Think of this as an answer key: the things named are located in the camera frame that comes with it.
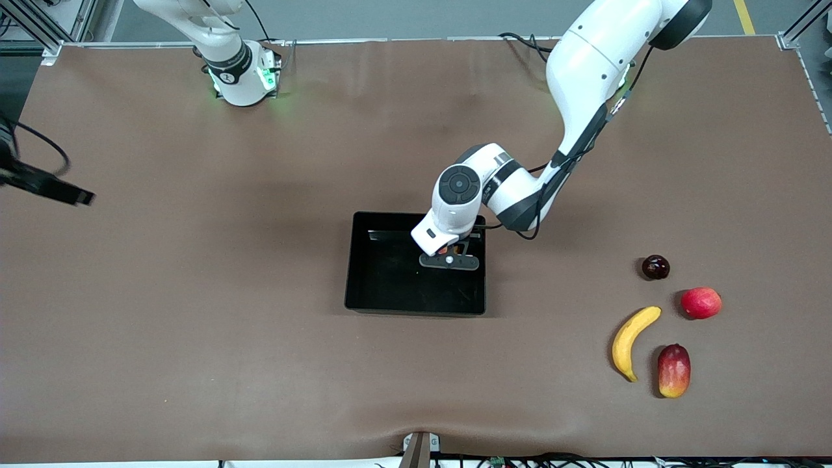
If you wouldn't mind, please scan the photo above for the black left base cable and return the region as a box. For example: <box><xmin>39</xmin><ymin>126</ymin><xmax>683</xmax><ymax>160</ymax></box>
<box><xmin>499</xmin><ymin>31</ymin><xmax>554</xmax><ymax>66</ymax></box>

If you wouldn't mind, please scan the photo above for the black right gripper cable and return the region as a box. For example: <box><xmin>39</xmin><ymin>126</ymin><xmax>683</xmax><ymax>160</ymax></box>
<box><xmin>12</xmin><ymin>122</ymin><xmax>70</xmax><ymax>177</ymax></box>

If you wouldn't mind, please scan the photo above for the black plastic box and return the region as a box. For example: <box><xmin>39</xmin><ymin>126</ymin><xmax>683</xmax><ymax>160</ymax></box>
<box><xmin>344</xmin><ymin>211</ymin><xmax>488</xmax><ymax>317</ymax></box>

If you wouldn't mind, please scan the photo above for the black right base cable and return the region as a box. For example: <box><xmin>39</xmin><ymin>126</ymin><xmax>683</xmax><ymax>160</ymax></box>
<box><xmin>244</xmin><ymin>0</ymin><xmax>274</xmax><ymax>43</ymax></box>

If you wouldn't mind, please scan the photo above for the aluminium frame post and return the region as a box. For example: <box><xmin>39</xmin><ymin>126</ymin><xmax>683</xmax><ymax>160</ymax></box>
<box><xmin>0</xmin><ymin>0</ymin><xmax>98</xmax><ymax>66</ymax></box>
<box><xmin>780</xmin><ymin>0</ymin><xmax>832</xmax><ymax>50</ymax></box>

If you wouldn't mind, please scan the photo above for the black base cable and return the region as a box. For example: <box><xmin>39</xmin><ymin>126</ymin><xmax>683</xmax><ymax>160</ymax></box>
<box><xmin>244</xmin><ymin>0</ymin><xmax>274</xmax><ymax>43</ymax></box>
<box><xmin>499</xmin><ymin>31</ymin><xmax>554</xmax><ymax>66</ymax></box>

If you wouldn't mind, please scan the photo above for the yellow banana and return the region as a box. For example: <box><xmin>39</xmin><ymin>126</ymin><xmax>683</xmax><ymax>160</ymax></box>
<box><xmin>612</xmin><ymin>306</ymin><xmax>662</xmax><ymax>383</ymax></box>

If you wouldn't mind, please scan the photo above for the red peach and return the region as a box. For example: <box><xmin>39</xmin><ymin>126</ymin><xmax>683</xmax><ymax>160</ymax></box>
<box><xmin>681</xmin><ymin>287</ymin><xmax>723</xmax><ymax>320</ymax></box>

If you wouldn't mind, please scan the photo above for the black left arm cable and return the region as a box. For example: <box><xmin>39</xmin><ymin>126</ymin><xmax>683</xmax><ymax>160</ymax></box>
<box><xmin>484</xmin><ymin>45</ymin><xmax>656</xmax><ymax>241</ymax></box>

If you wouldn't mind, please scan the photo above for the brown table mat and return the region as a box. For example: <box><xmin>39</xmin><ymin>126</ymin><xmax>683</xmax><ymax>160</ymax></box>
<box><xmin>0</xmin><ymin>36</ymin><xmax>832</xmax><ymax>463</ymax></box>

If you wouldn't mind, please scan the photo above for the red yellow mango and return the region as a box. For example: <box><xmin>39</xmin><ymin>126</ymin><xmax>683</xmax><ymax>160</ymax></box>
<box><xmin>657</xmin><ymin>344</ymin><xmax>692</xmax><ymax>399</ymax></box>

